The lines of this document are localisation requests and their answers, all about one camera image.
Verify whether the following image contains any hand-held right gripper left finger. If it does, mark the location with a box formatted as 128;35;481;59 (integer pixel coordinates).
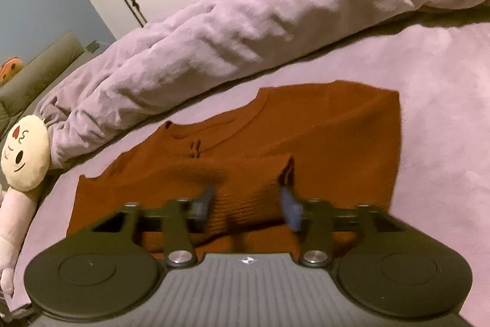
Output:
90;186;217;268

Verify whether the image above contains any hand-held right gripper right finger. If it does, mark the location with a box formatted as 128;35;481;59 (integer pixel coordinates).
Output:
279;186;401;268

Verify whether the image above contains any rust brown knit sweater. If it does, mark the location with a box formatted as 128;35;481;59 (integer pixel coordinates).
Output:
66;80;402;255

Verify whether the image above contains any lilac bed sheet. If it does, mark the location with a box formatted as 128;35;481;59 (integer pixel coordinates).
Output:
0;11;490;327

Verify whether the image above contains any lilac crumpled duvet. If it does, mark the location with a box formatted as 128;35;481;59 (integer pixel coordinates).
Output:
36;0;490;170

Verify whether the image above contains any cream faced plush doll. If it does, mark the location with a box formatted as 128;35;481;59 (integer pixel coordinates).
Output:
0;114;53;300

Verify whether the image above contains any orange plush toy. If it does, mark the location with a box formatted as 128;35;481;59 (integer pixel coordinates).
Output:
0;57;26;87

